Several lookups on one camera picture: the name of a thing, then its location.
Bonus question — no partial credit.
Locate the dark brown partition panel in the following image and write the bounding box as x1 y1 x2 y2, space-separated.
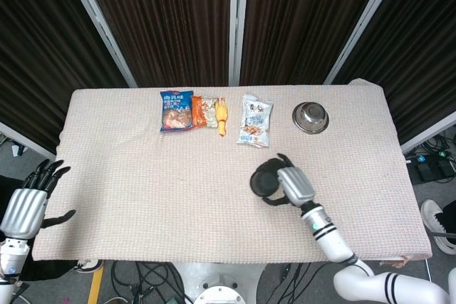
78 0 237 88
239 0 390 87
0 0 130 145
333 0 456 142

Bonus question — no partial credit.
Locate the black trouser leg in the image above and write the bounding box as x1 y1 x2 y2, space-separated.
432 199 456 238

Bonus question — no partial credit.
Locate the black power strip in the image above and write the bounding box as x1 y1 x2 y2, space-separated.
408 155 456 183

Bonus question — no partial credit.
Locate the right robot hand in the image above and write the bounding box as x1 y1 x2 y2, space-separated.
263 153 317 209

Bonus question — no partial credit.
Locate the yellow rubber chicken toy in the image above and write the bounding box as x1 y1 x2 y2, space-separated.
214 96 229 139

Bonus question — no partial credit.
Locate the pink waffle tablecloth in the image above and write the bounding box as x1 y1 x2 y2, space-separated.
31 78 434 263

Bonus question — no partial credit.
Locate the blue snack bag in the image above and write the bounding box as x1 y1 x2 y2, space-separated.
159 89 195 134

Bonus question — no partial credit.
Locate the black dice tray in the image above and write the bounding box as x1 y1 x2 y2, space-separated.
249 169 283 199

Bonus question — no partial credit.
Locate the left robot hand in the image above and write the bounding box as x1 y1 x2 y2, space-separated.
0 159 77 241

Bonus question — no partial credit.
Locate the white partition frame rail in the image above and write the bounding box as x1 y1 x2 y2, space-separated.
400 110 456 156
0 121 57 162

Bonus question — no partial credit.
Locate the white snack bag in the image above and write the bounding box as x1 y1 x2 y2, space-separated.
236 93 275 150

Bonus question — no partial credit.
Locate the white partition frame post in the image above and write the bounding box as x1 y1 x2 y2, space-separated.
59 0 139 88
227 0 251 87
323 0 408 85

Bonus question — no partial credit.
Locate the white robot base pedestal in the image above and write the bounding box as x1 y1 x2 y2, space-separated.
170 262 272 304

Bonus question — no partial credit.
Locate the black floor cable bundle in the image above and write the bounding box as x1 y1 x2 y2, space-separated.
110 261 187 304
259 262 336 304
419 128 456 159

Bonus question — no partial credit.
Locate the stainless steel bowl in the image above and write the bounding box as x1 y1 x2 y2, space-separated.
291 101 331 135

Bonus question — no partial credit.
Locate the orange snack bag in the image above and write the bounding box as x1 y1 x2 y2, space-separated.
191 95 219 130

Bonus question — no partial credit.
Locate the black and white sneaker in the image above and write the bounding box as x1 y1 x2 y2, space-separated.
73 258 105 273

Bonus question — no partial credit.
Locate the black dice cup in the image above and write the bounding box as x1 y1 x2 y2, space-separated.
256 157 290 191

